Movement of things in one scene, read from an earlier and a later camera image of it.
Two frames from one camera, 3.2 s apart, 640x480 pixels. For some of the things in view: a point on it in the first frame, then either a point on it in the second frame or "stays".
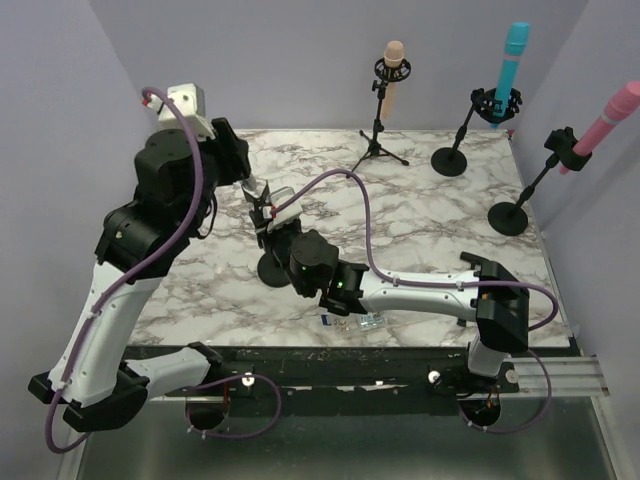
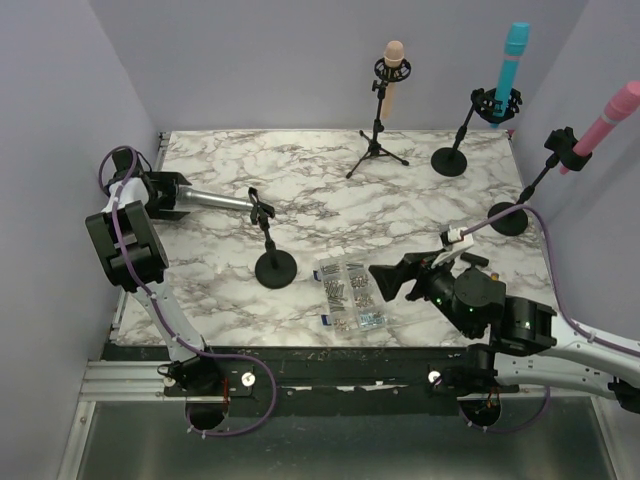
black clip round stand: (510, 219) stays
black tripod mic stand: (386, 75) stays
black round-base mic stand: (273, 269) stays
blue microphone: (516, 43) stays
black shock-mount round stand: (450, 161) stays
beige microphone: (393, 57) stays
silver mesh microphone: (249, 182) -> (200, 197)
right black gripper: (270, 235) -> (390, 278)
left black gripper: (229, 151) -> (168, 182)
